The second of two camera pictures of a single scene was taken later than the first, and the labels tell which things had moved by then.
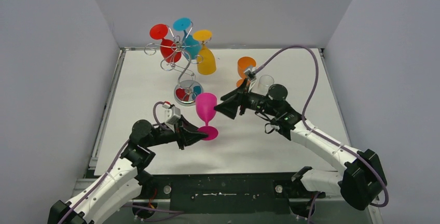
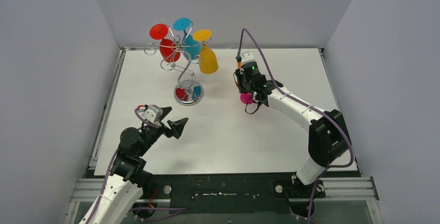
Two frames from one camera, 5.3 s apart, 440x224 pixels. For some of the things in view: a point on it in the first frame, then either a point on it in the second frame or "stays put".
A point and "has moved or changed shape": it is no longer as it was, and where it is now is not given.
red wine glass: (169, 50) stays put
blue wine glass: (192, 48) stays put
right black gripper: (231, 106) -> (241, 75)
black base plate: (220, 193) stays put
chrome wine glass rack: (187, 93) stays put
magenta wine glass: (205, 102) has moved or changed shape
